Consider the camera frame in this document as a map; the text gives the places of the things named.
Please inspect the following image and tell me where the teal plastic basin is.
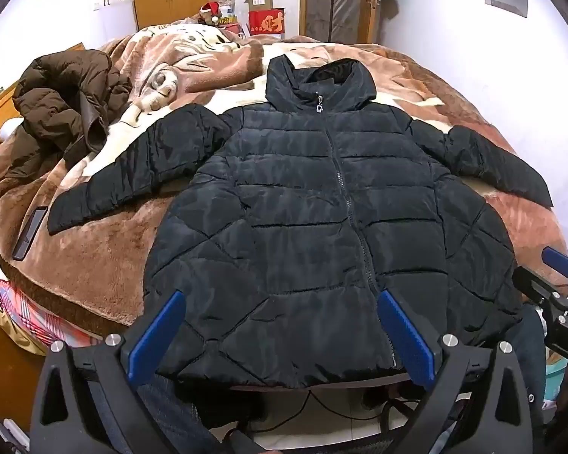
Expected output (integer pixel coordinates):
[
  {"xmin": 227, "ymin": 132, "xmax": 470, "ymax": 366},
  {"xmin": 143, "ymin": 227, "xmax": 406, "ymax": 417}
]
[{"xmin": 542, "ymin": 366, "xmax": 568, "ymax": 410}]

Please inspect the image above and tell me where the plaid bed sheet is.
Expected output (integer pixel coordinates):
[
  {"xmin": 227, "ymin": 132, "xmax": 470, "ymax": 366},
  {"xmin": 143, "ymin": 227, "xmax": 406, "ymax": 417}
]
[{"xmin": 0, "ymin": 278, "xmax": 100, "ymax": 347}]

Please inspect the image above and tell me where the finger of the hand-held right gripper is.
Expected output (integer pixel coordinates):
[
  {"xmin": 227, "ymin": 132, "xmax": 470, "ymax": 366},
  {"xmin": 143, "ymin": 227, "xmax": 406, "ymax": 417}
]
[
  {"xmin": 541, "ymin": 246, "xmax": 568, "ymax": 285},
  {"xmin": 512, "ymin": 266, "xmax": 568, "ymax": 304}
]

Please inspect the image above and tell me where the black cable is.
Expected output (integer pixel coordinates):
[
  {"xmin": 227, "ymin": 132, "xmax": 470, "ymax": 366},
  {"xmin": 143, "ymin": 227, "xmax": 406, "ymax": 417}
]
[{"xmin": 246, "ymin": 384, "xmax": 408, "ymax": 436}]

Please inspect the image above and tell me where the red gift box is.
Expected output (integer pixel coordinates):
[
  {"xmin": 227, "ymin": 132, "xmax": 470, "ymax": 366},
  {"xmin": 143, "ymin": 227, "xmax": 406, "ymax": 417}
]
[{"xmin": 248, "ymin": 8, "xmax": 286, "ymax": 36}]

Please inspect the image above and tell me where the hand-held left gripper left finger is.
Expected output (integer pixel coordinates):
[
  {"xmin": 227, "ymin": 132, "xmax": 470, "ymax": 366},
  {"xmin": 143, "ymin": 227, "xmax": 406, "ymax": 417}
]
[{"xmin": 28, "ymin": 290, "xmax": 209, "ymax": 454}]

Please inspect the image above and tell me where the person's left leg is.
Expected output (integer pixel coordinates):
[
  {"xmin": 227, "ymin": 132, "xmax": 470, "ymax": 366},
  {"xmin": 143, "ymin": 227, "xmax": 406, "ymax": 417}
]
[{"xmin": 135, "ymin": 373, "xmax": 266, "ymax": 454}]

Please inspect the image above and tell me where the person's leg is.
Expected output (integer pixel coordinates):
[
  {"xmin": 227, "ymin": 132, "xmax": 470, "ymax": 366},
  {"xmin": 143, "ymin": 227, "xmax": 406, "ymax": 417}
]
[
  {"xmin": 135, "ymin": 373, "xmax": 266, "ymax": 454},
  {"xmin": 497, "ymin": 303, "xmax": 548, "ymax": 391}
]

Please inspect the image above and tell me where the person's right leg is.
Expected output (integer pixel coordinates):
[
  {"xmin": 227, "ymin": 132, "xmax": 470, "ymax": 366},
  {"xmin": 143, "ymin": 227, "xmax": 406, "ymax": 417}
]
[{"xmin": 497, "ymin": 303, "xmax": 548, "ymax": 391}]

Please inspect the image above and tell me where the grey fabric curtain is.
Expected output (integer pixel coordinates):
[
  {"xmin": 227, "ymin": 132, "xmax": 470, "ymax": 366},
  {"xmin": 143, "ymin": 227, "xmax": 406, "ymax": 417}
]
[{"xmin": 305, "ymin": 0, "xmax": 363, "ymax": 42}]

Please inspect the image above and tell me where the black puffer jacket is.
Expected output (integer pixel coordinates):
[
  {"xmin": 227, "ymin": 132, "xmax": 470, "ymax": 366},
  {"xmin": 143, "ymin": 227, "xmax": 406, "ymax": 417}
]
[{"xmin": 47, "ymin": 54, "xmax": 554, "ymax": 389}]

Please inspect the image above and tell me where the brown puffer jacket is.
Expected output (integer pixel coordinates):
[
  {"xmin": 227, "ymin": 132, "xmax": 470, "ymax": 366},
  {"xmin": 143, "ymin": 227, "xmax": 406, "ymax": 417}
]
[{"xmin": 12, "ymin": 48, "xmax": 133, "ymax": 178}]

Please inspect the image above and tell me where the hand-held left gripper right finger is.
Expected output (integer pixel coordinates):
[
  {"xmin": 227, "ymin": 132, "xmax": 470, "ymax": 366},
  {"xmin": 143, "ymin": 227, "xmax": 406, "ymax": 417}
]
[{"xmin": 378, "ymin": 289, "xmax": 546, "ymax": 454}]

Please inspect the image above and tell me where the wooden door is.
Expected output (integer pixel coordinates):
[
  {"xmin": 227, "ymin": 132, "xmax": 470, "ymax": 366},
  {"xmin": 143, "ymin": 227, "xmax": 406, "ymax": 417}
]
[{"xmin": 360, "ymin": 0, "xmax": 385, "ymax": 43}]

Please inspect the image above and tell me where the black phone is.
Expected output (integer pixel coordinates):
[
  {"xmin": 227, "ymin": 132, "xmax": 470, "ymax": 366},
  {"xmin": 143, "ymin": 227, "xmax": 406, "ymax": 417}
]
[{"xmin": 12, "ymin": 205, "xmax": 48, "ymax": 262}]

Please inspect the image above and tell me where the brown printed blanket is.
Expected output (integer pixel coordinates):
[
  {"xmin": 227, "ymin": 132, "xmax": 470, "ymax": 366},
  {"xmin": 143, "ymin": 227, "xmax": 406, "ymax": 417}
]
[{"xmin": 0, "ymin": 23, "xmax": 568, "ymax": 336}]

